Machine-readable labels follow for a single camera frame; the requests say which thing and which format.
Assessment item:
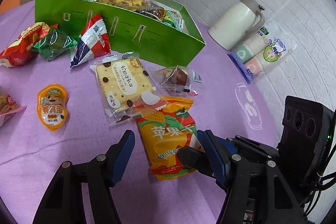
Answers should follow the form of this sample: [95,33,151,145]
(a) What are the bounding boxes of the brown date clear pack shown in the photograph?
[152,65,204,98]

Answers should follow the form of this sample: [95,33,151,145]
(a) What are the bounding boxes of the red white blue pack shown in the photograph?
[70,14,110,68]

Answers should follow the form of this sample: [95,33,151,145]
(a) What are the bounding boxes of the paper cups pack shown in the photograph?
[228,20,297,84]

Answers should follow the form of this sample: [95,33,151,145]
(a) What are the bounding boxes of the green cardboard box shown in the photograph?
[35,0,206,67]

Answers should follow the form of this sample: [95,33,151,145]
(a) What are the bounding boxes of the white thermos jug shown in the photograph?
[208,0,265,51]

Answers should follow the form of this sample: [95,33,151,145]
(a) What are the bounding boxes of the orange dried apple bag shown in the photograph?
[136,96,203,180]

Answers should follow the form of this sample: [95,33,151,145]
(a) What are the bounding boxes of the purple tablecloth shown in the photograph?
[0,0,279,224]

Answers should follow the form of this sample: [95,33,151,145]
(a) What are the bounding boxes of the green blue snack pack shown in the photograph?
[162,10,185,31]

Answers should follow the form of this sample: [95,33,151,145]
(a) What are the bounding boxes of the orange quail egg pack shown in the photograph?
[37,83,68,131]

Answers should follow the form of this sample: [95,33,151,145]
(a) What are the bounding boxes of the red snack bag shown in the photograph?
[0,22,58,68]

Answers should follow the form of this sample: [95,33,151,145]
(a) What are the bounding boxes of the dark green snack pack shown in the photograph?
[32,27,77,61]

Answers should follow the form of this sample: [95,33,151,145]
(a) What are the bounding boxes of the cracker clear pack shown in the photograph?
[90,52,167,126]

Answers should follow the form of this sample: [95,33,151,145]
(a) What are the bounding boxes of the pink snack pack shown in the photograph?
[0,87,27,127]

